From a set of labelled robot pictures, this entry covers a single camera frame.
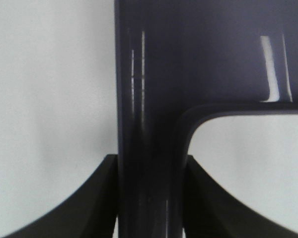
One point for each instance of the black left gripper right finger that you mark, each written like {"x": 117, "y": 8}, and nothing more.
{"x": 211, "y": 212}

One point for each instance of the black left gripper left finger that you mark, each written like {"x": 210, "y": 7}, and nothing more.
{"x": 90, "y": 212}

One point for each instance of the purple plastic dustpan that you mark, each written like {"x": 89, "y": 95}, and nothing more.
{"x": 179, "y": 64}

